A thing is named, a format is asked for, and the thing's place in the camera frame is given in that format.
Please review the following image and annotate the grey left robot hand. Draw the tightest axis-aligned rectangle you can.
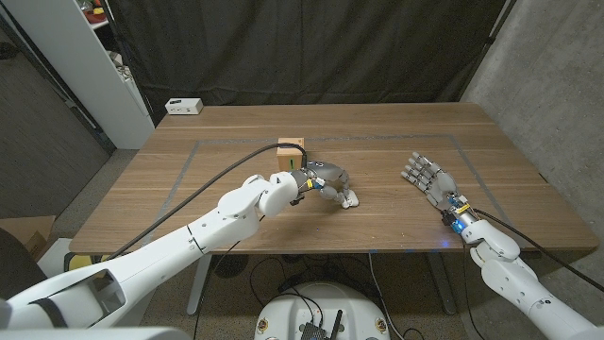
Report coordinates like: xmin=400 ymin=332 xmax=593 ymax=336
xmin=292 ymin=160 xmax=359 ymax=210

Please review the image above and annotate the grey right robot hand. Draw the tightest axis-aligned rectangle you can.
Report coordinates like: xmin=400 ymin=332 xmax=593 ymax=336
xmin=400 ymin=150 xmax=478 ymax=236

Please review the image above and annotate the small wooden box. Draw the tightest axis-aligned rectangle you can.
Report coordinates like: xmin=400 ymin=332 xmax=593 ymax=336
xmin=276 ymin=137 xmax=307 ymax=172

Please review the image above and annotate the brown cardboard floor box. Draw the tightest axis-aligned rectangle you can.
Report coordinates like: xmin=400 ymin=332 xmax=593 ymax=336
xmin=0 ymin=214 xmax=57 ymax=260

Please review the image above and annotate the grey table leg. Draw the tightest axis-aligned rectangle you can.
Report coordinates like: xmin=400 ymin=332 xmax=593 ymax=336
xmin=427 ymin=251 xmax=458 ymax=315

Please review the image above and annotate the black curtain backdrop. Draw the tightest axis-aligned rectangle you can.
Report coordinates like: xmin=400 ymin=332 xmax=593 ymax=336
xmin=107 ymin=0 xmax=509 ymax=125

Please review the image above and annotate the round black floor grille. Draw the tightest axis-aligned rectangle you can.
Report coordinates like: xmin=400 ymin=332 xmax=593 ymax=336
xmin=210 ymin=254 xmax=250 ymax=279

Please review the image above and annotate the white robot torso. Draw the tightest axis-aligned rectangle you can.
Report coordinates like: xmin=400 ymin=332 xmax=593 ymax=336
xmin=254 ymin=281 xmax=392 ymax=340

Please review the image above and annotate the black torso antenna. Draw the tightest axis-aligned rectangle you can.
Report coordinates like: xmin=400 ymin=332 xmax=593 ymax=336
xmin=329 ymin=309 xmax=344 ymax=340

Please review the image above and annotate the black backdrop stand pole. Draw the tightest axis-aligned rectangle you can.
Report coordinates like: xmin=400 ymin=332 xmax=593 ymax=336
xmin=458 ymin=0 xmax=518 ymax=103

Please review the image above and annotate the white power strip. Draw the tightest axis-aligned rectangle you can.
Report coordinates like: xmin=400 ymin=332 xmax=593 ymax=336
xmin=164 ymin=97 xmax=205 ymax=116

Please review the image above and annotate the white table leg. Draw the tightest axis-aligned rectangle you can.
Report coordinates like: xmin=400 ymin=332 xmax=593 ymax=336
xmin=186 ymin=254 xmax=213 ymax=316

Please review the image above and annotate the white shelf cabinet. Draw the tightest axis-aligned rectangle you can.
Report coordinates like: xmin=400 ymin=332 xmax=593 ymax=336
xmin=0 ymin=0 xmax=156 ymax=150

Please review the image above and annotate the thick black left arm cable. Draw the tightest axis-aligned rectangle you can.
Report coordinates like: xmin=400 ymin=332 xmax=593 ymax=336
xmin=106 ymin=143 xmax=309 ymax=261

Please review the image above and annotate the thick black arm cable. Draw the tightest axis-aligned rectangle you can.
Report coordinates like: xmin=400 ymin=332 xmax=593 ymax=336
xmin=473 ymin=210 xmax=604 ymax=294
xmin=106 ymin=143 xmax=309 ymax=261

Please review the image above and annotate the black floor cable tangle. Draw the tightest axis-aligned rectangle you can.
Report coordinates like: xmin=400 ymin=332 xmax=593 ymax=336
xmin=248 ymin=253 xmax=378 ymax=308

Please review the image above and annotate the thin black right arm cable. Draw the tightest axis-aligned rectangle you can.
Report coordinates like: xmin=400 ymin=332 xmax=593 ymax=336
xmin=461 ymin=235 xmax=490 ymax=340

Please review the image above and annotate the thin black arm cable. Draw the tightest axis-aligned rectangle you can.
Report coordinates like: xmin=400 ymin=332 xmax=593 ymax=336
xmin=461 ymin=235 xmax=490 ymax=340
xmin=192 ymin=214 xmax=266 ymax=340

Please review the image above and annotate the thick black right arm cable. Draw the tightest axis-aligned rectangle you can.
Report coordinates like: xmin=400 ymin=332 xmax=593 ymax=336
xmin=473 ymin=210 xmax=604 ymax=294

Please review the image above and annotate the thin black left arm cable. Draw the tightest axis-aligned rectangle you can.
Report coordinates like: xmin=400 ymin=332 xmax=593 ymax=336
xmin=192 ymin=214 xmax=266 ymax=340

